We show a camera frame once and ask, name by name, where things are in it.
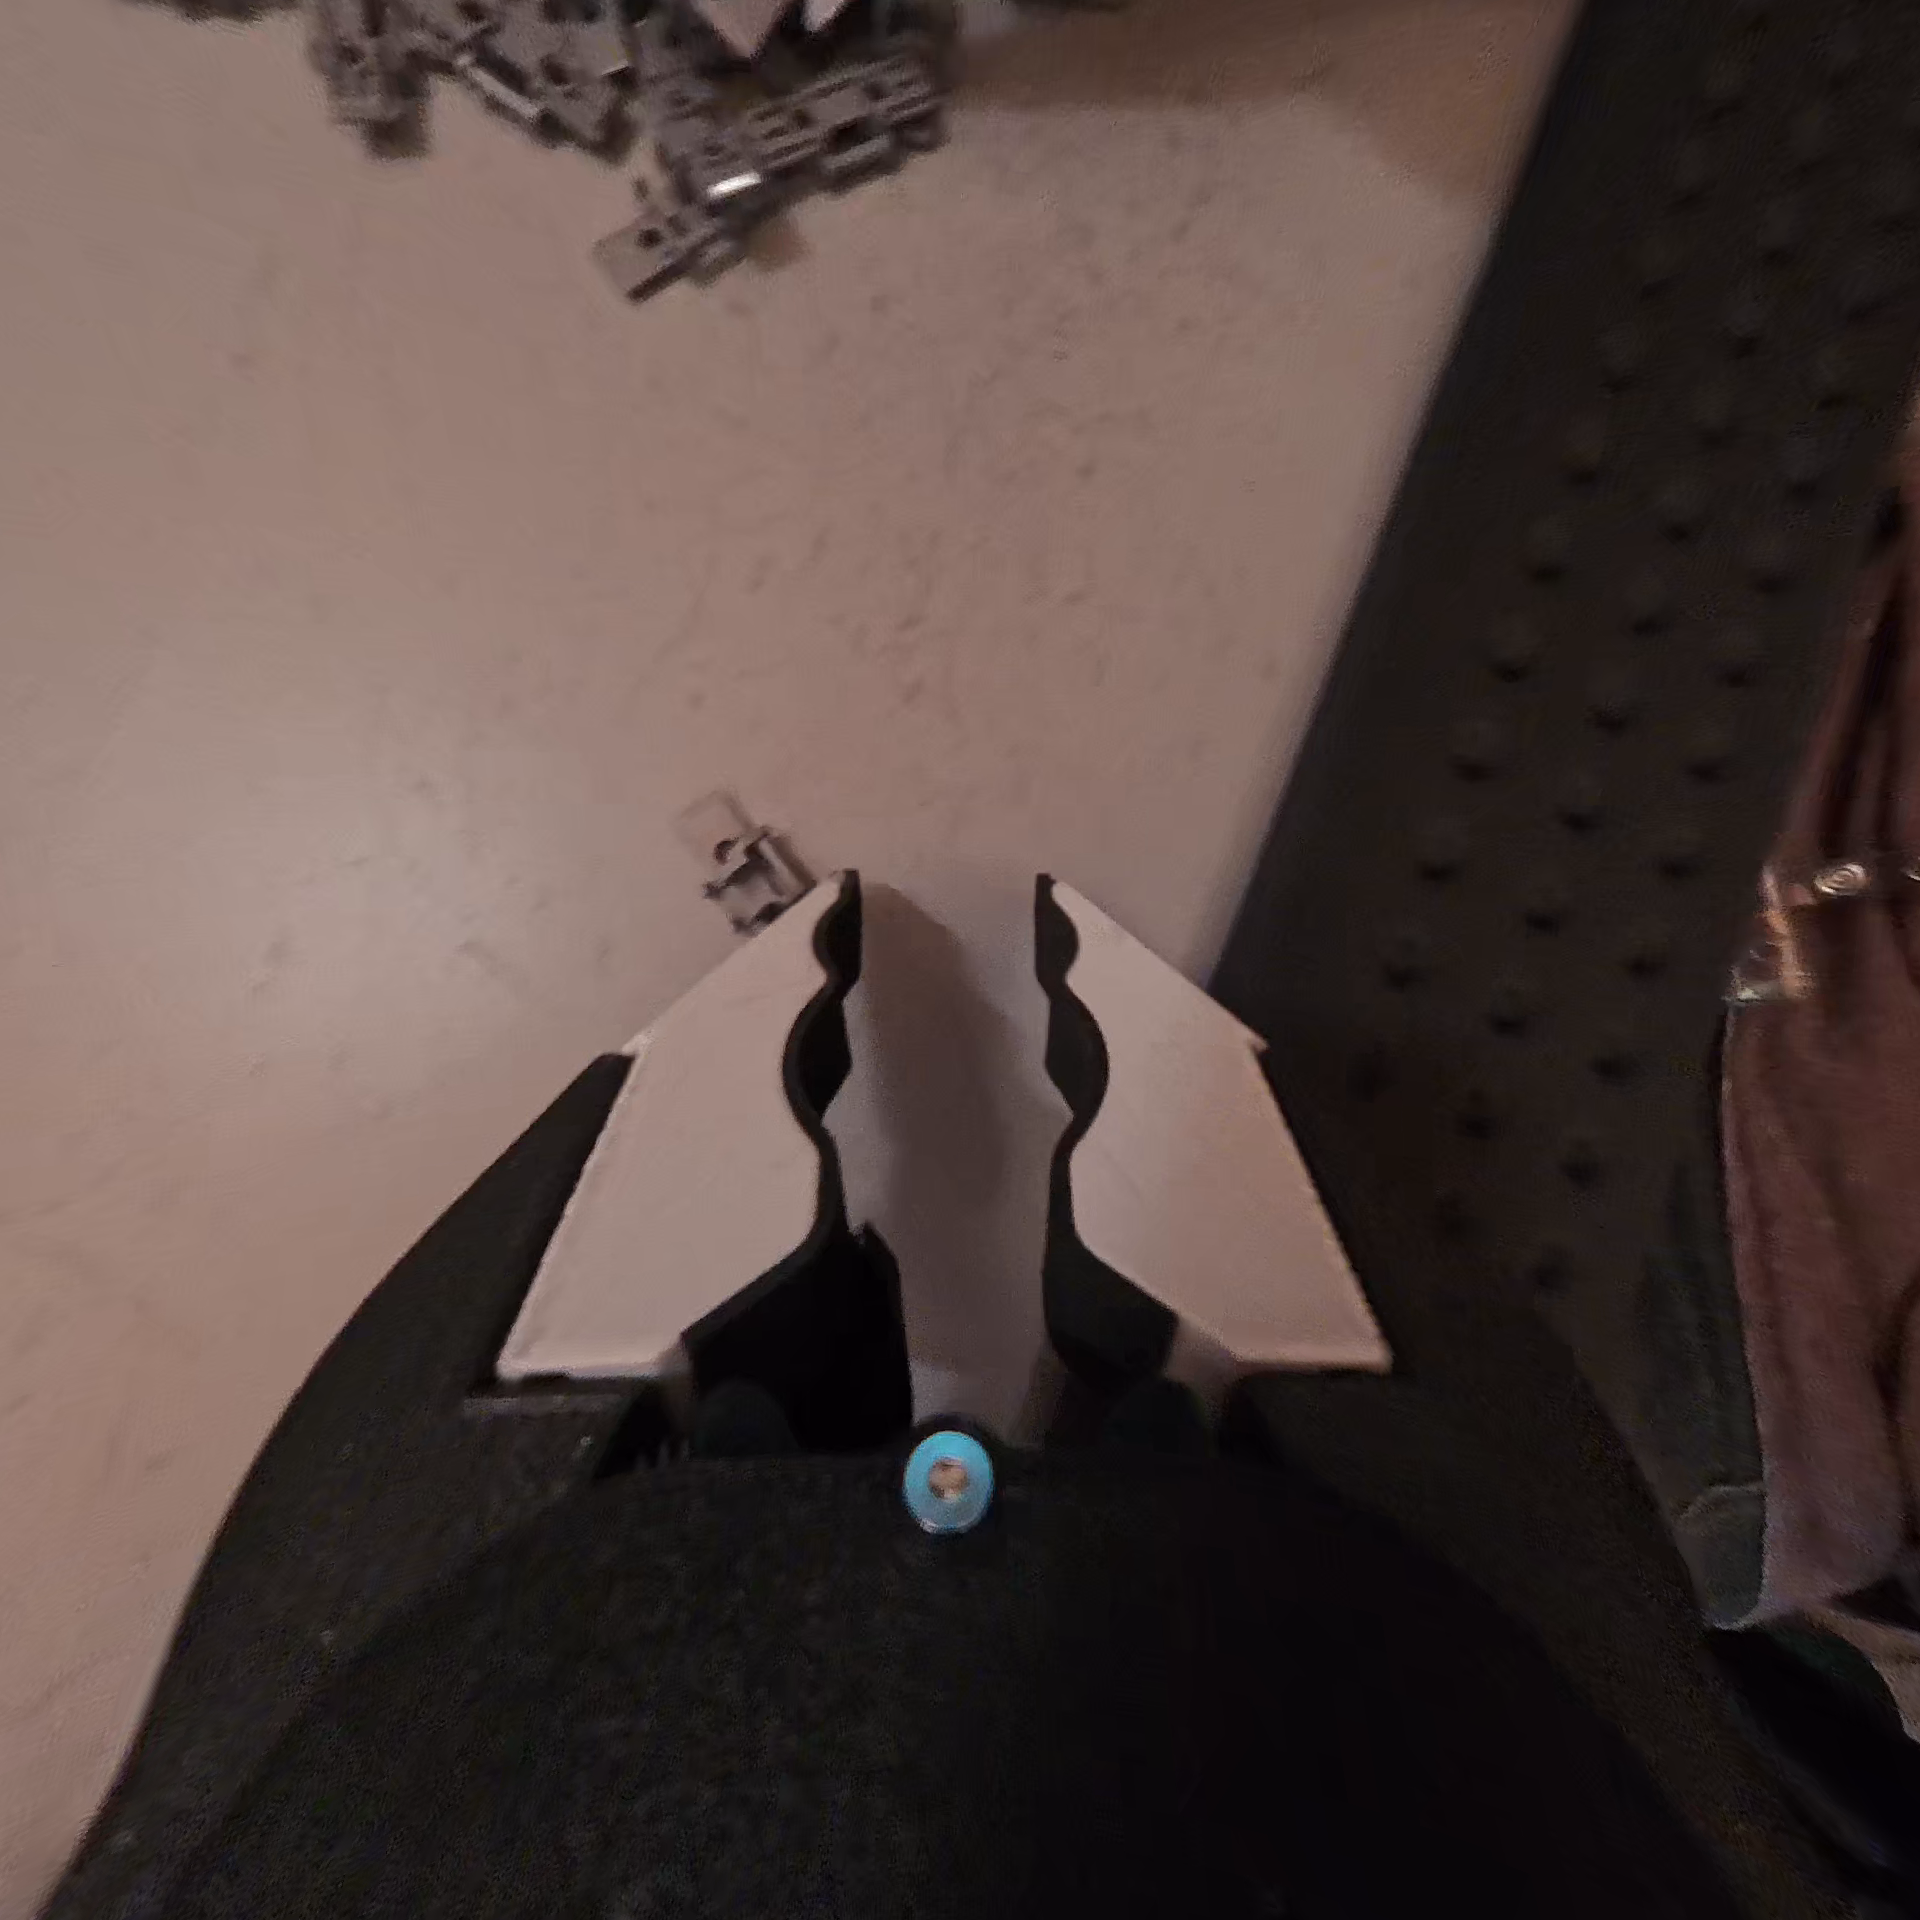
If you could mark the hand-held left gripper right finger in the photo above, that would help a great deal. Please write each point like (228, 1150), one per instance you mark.
(1200, 1185)

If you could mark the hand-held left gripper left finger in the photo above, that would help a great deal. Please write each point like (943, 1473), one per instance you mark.
(691, 1185)

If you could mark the single grey track link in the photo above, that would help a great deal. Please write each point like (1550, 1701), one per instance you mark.
(751, 886)

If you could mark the pile of grey track links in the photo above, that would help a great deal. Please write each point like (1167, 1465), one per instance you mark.
(780, 130)

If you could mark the grey desk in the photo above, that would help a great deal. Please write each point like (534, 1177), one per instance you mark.
(451, 599)

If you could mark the dark grey pants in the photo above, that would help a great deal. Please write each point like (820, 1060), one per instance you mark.
(1725, 1500)

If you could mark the metal clip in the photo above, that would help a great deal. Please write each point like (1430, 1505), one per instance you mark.
(1779, 932)

